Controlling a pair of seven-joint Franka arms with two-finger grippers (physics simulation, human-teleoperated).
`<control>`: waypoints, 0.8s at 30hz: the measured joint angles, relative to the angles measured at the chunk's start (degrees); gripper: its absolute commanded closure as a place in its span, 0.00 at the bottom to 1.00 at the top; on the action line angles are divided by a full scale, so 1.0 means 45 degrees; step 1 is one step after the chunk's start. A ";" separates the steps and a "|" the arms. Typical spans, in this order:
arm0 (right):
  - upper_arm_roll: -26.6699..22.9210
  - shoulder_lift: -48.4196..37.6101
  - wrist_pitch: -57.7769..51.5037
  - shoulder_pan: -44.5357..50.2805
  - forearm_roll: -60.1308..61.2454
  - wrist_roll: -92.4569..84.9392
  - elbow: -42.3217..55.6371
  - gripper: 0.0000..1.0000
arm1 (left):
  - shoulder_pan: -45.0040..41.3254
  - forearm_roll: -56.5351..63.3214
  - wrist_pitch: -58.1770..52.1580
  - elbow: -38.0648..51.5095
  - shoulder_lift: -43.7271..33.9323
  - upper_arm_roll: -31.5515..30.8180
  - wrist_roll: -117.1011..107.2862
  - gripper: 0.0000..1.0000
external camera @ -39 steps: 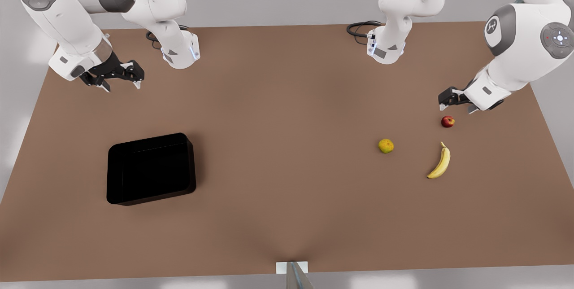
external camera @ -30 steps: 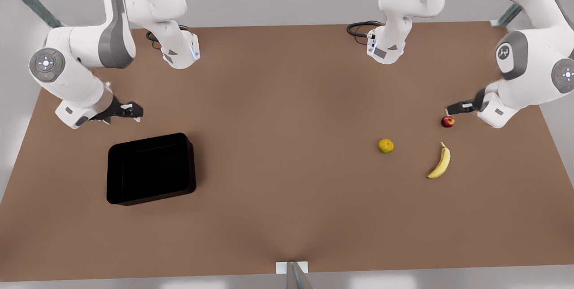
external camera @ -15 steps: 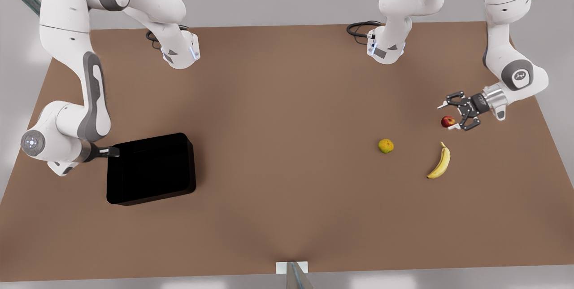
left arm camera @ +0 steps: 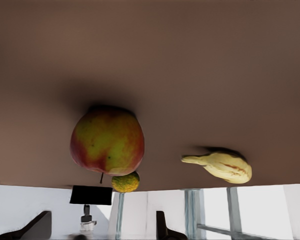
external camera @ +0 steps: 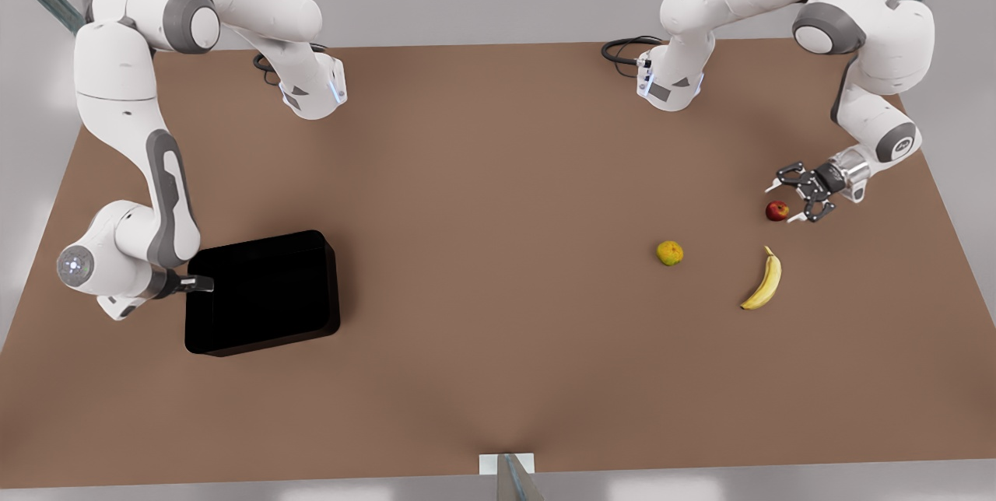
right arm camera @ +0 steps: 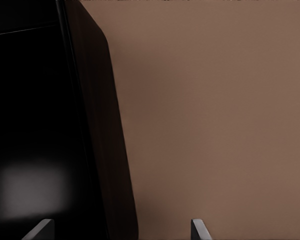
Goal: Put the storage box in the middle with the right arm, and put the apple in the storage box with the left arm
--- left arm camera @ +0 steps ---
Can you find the red and yellow apple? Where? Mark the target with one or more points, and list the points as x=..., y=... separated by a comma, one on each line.
x=107, y=142

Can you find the black panel on stand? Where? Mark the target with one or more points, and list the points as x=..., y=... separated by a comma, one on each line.
x=91, y=195

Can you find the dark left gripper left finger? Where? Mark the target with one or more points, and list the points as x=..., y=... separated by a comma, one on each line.
x=37, y=227

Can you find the pale yellow gourd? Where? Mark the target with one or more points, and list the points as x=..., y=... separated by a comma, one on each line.
x=227, y=167

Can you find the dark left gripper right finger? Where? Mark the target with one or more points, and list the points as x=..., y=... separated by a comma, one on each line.
x=162, y=230

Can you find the silver frame crossbar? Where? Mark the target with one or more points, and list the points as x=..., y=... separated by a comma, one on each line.
x=230, y=232

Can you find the silver frame post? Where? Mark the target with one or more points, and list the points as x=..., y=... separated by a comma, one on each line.
x=233, y=210
x=193, y=212
x=119, y=215

